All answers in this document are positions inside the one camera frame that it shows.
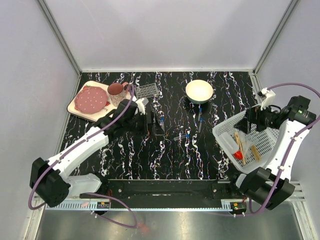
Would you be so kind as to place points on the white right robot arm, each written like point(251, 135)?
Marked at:
point(269, 183)

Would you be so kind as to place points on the pink dotted plate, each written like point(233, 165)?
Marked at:
point(91, 100)

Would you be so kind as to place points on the wooden test tube clamp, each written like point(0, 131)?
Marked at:
point(240, 146)

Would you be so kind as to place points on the white wash bottle red cap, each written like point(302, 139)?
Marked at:
point(231, 145)

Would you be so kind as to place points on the pink floral mug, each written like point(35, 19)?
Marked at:
point(118, 92)

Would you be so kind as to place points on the blue cap tube under bowl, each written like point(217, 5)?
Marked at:
point(199, 114)

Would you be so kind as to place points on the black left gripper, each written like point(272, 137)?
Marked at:
point(150, 127)

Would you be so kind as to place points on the clear test tube rack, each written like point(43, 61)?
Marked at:
point(146, 91)

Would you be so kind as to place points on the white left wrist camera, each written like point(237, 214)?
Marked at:
point(142, 103)

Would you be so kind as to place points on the white plastic basket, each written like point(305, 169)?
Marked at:
point(264, 141)

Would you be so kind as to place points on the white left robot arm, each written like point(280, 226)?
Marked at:
point(51, 179)

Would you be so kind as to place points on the cream green bowl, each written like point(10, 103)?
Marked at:
point(199, 91)

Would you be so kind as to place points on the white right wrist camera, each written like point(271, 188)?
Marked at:
point(267, 97)

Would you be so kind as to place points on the blue cap tube lying horizontal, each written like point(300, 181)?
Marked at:
point(180, 137)

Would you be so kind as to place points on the blue cap tube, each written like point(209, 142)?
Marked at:
point(199, 114)
point(162, 124)
point(200, 125)

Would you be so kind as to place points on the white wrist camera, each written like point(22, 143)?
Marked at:
point(142, 103)
point(267, 97)

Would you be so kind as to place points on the strawberry print tray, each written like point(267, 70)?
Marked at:
point(93, 117)

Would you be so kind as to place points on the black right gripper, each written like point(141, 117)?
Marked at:
point(256, 116)

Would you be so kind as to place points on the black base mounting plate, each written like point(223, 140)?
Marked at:
point(170, 194)

